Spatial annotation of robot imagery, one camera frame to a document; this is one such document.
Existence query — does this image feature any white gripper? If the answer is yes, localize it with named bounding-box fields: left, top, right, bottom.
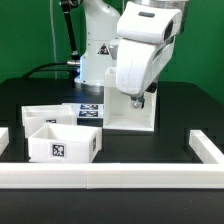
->
left=116, top=1, right=182, bottom=109

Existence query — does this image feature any white drawer cabinet frame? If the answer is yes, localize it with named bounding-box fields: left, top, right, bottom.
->
left=103, top=67, right=157, bottom=132

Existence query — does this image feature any white front drawer box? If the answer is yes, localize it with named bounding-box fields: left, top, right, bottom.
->
left=28, top=123, right=102, bottom=164

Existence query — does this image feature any white drawer box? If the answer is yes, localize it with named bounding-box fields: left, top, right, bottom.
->
left=22, top=105, right=77, bottom=138
left=28, top=123, right=102, bottom=164

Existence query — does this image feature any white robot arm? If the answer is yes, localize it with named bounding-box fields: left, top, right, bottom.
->
left=75, top=0, right=190, bottom=109

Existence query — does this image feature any white rear drawer box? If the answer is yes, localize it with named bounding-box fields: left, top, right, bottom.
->
left=22, top=105, right=77, bottom=138

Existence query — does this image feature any white marker tag sheet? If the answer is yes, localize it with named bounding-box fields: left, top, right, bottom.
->
left=68, top=103, right=104, bottom=119

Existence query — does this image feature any white right fence rail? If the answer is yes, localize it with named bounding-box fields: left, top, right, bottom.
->
left=189, top=130, right=224, bottom=165

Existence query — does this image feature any white fence rail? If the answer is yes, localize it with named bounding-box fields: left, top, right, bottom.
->
left=189, top=130, right=224, bottom=165
left=0, top=163, right=224, bottom=189
left=0, top=127, right=9, bottom=155

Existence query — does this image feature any black cable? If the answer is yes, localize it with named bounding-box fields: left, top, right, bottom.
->
left=21, top=61, right=81, bottom=80

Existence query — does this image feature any white front fence rail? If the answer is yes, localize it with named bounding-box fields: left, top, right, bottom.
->
left=0, top=163, right=224, bottom=189

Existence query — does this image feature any white left fence rail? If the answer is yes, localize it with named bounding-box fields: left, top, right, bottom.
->
left=0, top=127, right=9, bottom=155

